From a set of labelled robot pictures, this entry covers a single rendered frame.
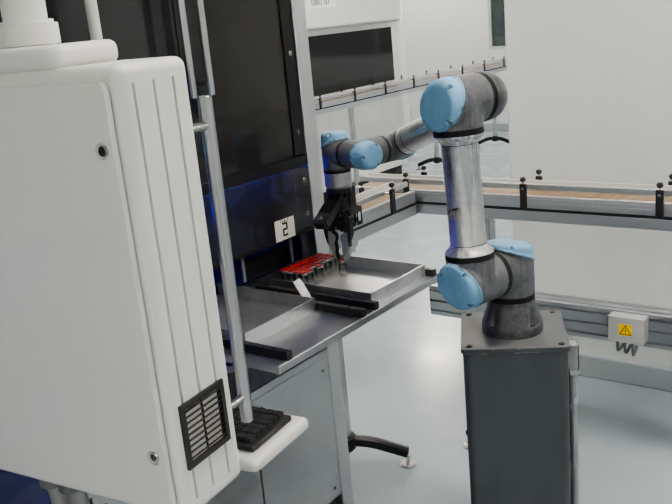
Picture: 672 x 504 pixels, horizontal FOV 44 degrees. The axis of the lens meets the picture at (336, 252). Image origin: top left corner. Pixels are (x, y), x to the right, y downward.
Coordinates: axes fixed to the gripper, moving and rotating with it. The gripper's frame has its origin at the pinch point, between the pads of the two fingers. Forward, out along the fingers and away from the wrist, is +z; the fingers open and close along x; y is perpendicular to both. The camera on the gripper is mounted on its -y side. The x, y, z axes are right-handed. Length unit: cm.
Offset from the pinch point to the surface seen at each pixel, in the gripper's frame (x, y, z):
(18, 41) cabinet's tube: -18, -100, -66
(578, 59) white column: -13, 146, -41
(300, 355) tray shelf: -25, -49, 6
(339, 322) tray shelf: -21.3, -30.0, 5.4
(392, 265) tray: -11.9, 7.9, 3.2
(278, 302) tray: 1.2, -26.3, 4.5
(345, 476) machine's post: 15, 11, 79
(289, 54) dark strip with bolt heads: 15, 5, -56
